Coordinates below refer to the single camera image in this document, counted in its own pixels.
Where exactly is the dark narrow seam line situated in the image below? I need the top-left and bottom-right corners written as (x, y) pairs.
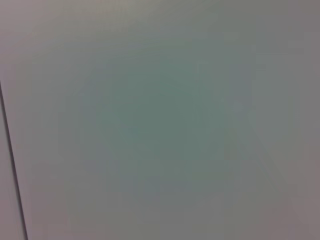
top-left (0, 81), bottom-right (29, 240)

